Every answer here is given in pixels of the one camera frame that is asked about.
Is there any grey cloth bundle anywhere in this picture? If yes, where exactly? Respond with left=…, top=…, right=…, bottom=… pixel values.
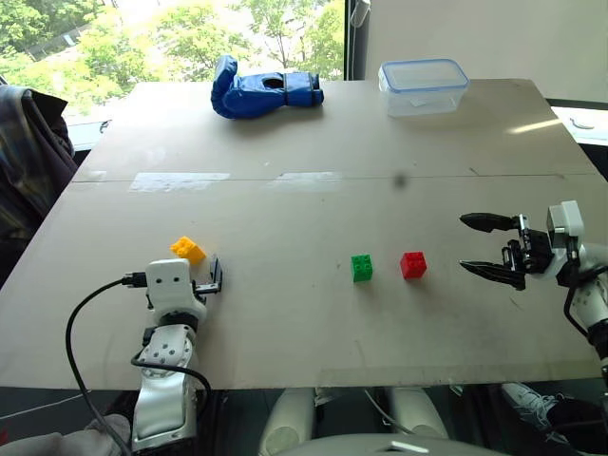
left=0, top=412, right=132, bottom=456

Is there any green toy brick cube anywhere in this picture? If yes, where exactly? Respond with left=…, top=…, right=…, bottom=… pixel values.
left=350, top=253, right=375, bottom=284

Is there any grey curved robot torso edge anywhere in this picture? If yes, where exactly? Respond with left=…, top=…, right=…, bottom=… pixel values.
left=283, top=433, right=507, bottom=456

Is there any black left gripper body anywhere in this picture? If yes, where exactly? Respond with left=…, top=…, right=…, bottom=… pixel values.
left=191, top=274, right=225, bottom=306

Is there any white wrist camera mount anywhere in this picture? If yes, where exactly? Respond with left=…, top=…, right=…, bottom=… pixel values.
left=143, top=257, right=209, bottom=325
left=544, top=199, right=586, bottom=282

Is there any clear blue-rimmed plastic container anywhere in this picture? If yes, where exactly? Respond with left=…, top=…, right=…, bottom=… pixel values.
left=377, top=58, right=471, bottom=119

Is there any red toy brick cube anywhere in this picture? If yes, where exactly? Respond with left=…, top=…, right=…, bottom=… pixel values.
left=399, top=250, right=428, bottom=281

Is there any white sneaker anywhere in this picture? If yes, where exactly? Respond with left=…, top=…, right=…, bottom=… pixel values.
left=500, top=381, right=571, bottom=446

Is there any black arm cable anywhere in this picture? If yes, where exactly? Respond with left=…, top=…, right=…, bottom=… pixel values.
left=562, top=263, right=596, bottom=344
left=65, top=271, right=213, bottom=456

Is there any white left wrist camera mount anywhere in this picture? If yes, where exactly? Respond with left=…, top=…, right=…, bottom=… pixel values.
left=143, top=257, right=209, bottom=325

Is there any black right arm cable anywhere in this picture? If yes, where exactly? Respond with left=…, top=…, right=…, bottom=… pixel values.
left=562, top=263, right=596, bottom=344

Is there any white rounded shell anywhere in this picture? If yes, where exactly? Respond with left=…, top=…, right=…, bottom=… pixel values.
left=388, top=386, right=450, bottom=441
left=258, top=388, right=315, bottom=456

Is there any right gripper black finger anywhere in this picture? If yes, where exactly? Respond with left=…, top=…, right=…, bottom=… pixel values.
left=458, top=258, right=526, bottom=292
left=459, top=212, right=521, bottom=235

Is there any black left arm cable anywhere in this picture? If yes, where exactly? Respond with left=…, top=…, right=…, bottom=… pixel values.
left=65, top=271, right=213, bottom=456

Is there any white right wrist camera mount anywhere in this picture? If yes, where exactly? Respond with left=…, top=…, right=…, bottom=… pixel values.
left=544, top=199, right=586, bottom=282

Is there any yellow toy brick cube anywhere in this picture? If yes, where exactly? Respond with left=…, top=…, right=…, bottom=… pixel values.
left=169, top=235, right=208, bottom=266

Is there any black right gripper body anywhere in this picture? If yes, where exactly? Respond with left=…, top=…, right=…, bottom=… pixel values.
left=501, top=213, right=556, bottom=291

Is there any thin grey cable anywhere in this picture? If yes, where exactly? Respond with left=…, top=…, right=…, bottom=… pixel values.
left=362, top=388, right=415, bottom=436

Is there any blue boxing glove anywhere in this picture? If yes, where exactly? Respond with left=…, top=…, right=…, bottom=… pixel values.
left=209, top=53, right=326, bottom=123

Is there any dark plaid jacket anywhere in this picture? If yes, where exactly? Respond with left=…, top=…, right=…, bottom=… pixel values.
left=0, top=84, right=80, bottom=289

